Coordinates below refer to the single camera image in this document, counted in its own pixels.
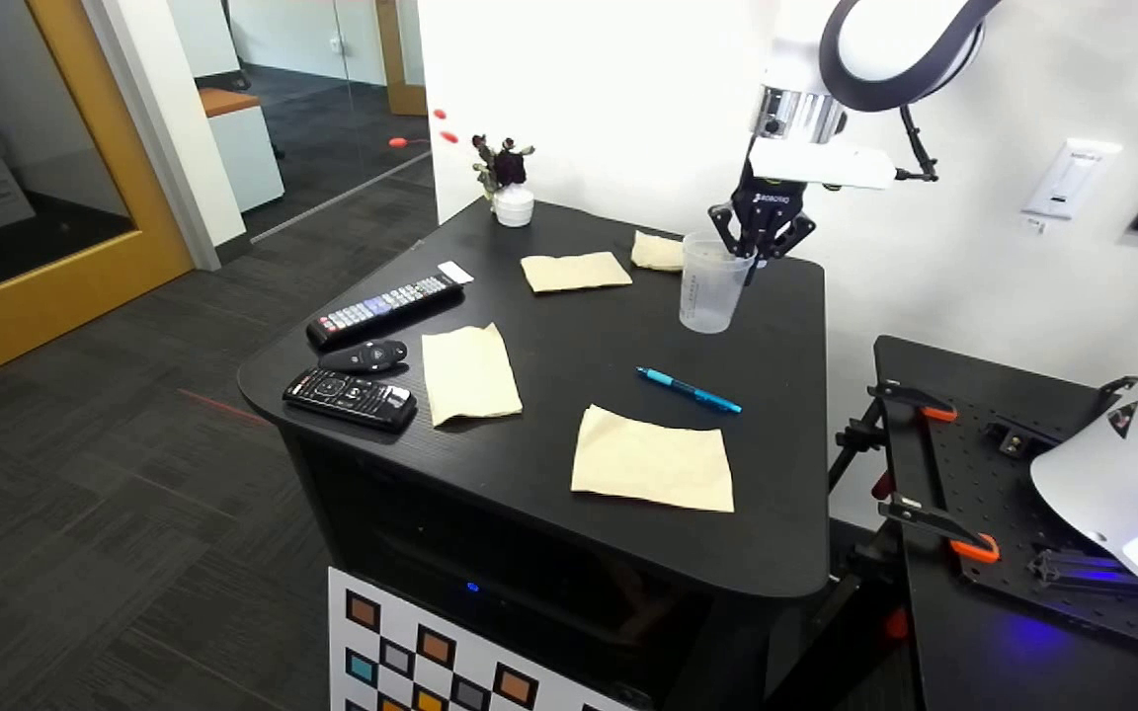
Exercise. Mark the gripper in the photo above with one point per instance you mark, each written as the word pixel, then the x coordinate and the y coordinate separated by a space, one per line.
pixel 769 202

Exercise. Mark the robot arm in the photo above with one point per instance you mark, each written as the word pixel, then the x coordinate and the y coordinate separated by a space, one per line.
pixel 885 39

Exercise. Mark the clear plastic measuring cup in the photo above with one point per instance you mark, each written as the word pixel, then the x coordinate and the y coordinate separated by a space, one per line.
pixel 709 291

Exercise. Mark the beige paper napkin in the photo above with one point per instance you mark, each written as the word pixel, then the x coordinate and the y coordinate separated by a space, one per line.
pixel 653 459
pixel 470 375
pixel 657 252
pixel 575 272

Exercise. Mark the blue pen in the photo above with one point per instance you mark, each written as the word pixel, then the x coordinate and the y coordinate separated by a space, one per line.
pixel 688 389

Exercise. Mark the black and orange clamp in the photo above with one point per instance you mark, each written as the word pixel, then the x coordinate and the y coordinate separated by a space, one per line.
pixel 910 398
pixel 934 523

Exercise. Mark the small white vase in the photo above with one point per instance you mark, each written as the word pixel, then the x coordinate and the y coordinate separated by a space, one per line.
pixel 514 207

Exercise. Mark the dried dark flowers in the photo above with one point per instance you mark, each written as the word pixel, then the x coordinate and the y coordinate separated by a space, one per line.
pixel 508 163

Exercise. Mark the white paper tag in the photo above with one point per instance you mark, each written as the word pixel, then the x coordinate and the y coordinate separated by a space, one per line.
pixel 455 273

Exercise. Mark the long black remote control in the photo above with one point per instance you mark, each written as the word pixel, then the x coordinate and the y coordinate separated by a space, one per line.
pixel 381 308

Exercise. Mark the small oval black remote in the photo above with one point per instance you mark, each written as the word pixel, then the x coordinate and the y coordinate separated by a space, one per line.
pixel 364 355

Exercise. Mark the wide black remote control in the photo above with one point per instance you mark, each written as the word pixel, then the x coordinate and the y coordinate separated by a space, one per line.
pixel 350 398

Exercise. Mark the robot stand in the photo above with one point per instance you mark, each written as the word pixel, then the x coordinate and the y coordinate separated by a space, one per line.
pixel 974 632

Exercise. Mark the white cabinet with wood top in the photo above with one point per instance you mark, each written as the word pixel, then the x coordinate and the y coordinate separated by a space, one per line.
pixel 245 148

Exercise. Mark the colour checker board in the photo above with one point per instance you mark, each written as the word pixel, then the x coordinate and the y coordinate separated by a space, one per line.
pixel 401 642

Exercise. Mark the wooden door with glass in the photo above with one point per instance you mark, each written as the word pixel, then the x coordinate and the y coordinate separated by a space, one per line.
pixel 55 276

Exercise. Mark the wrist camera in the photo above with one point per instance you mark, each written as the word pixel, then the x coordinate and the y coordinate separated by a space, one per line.
pixel 821 163

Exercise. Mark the white wall switch plate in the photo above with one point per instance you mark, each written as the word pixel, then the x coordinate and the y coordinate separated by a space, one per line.
pixel 1071 180

